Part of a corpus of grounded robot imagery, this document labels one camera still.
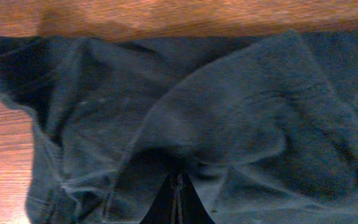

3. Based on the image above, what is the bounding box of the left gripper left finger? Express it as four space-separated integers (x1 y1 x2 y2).
140 174 178 224

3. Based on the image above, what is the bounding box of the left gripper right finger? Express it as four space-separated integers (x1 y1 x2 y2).
178 174 215 224

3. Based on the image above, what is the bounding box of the black t-shirt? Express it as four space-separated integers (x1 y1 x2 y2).
0 31 358 223

